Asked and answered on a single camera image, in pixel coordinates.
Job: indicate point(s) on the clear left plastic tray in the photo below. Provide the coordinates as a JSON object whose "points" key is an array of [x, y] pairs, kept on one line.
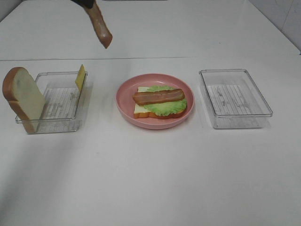
{"points": [[64, 105]]}

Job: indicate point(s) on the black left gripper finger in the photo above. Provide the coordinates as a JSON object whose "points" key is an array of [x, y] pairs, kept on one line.
{"points": [[85, 3]]}

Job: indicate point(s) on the pink round plate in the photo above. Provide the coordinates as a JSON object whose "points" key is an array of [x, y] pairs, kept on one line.
{"points": [[126, 104]]}

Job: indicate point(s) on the clear right plastic tray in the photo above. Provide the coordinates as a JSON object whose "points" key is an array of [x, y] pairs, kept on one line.
{"points": [[233, 100]]}

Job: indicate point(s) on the bread slice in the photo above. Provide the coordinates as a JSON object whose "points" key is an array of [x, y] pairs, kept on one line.
{"points": [[24, 97], [140, 112]]}

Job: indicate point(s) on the green lettuce leaf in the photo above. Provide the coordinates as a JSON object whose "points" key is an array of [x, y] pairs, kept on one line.
{"points": [[166, 108]]}

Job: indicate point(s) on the yellow cheese slice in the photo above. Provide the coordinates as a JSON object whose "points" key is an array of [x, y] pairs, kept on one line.
{"points": [[80, 77]]}

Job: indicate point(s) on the bacon strip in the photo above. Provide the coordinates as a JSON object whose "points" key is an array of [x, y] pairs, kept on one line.
{"points": [[158, 97], [103, 33]]}

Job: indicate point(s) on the clear plastic tray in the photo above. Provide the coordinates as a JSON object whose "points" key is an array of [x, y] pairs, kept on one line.
{"points": [[64, 105], [233, 100]]}

